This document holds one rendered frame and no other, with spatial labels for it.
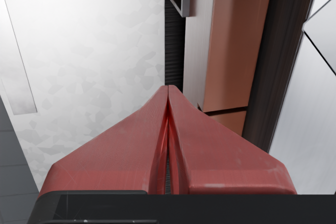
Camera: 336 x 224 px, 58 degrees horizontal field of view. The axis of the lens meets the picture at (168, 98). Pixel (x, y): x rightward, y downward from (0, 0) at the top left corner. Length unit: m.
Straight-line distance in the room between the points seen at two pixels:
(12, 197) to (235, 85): 1.50
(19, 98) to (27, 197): 1.28
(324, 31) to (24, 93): 0.32
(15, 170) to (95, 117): 1.13
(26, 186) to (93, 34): 1.30
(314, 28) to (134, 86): 0.25
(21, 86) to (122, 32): 0.14
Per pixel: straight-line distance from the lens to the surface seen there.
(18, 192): 1.64
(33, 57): 0.38
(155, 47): 0.37
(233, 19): 0.22
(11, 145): 1.42
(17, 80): 0.39
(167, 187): 0.78
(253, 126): 0.27
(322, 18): 0.20
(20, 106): 0.42
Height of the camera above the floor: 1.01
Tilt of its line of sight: 51 degrees down
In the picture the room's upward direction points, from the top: 159 degrees clockwise
